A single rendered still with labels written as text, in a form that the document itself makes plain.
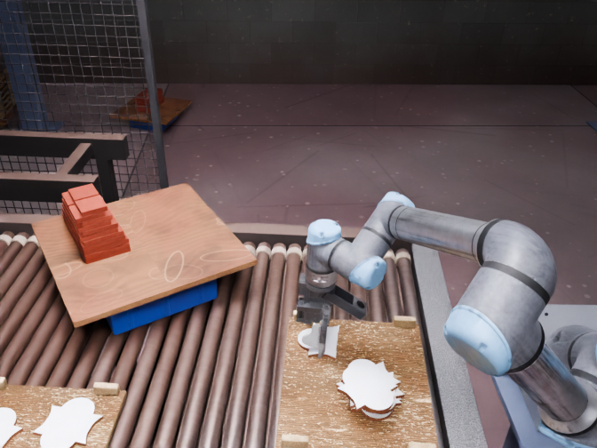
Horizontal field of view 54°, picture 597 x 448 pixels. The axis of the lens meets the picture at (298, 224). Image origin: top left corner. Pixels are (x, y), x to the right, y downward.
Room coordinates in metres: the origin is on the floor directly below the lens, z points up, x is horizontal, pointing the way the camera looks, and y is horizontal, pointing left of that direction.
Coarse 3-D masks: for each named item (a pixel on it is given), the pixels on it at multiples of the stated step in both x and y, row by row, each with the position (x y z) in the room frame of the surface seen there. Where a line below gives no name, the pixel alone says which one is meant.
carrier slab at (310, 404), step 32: (288, 352) 1.05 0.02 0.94; (352, 352) 1.05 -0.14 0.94; (384, 352) 1.06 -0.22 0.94; (416, 352) 1.06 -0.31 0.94; (288, 384) 0.94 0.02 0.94; (320, 384) 0.95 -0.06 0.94; (416, 384) 0.95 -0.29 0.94; (288, 416) 0.85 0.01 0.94; (320, 416) 0.85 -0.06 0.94; (352, 416) 0.86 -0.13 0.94; (416, 416) 0.86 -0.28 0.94
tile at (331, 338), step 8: (328, 328) 1.13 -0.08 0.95; (336, 328) 1.13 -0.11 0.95; (328, 336) 1.10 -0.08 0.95; (336, 336) 1.10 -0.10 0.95; (304, 344) 1.07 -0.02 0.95; (328, 344) 1.07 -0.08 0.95; (336, 344) 1.07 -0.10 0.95; (312, 352) 1.04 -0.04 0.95; (328, 352) 1.04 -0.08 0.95; (336, 352) 1.04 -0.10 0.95
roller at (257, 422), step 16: (272, 256) 1.49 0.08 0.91; (272, 272) 1.39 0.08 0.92; (272, 288) 1.32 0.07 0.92; (272, 304) 1.25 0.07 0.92; (272, 320) 1.18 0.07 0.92; (272, 336) 1.12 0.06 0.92; (272, 352) 1.07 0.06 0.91; (256, 368) 1.02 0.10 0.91; (272, 368) 1.03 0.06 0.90; (256, 384) 0.96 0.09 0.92; (256, 400) 0.91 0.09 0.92; (256, 416) 0.86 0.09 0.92; (256, 432) 0.82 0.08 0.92
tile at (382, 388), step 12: (348, 372) 0.92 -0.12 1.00; (360, 372) 0.92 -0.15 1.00; (372, 372) 0.92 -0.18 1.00; (348, 384) 0.89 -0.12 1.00; (360, 384) 0.89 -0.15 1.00; (372, 384) 0.89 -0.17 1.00; (384, 384) 0.89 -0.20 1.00; (348, 396) 0.86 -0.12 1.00; (360, 396) 0.85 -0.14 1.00; (372, 396) 0.86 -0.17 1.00; (384, 396) 0.86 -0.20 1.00; (360, 408) 0.83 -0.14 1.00; (372, 408) 0.82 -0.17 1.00; (384, 408) 0.82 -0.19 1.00
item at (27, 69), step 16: (0, 16) 4.24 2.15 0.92; (16, 16) 4.26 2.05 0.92; (0, 32) 4.24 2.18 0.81; (16, 32) 4.25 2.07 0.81; (16, 48) 4.25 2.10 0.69; (16, 80) 4.24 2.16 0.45; (32, 80) 4.27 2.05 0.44; (16, 96) 4.24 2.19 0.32; (32, 96) 4.25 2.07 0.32; (32, 112) 4.25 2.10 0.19; (32, 128) 4.24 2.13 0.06; (48, 128) 4.34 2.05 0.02
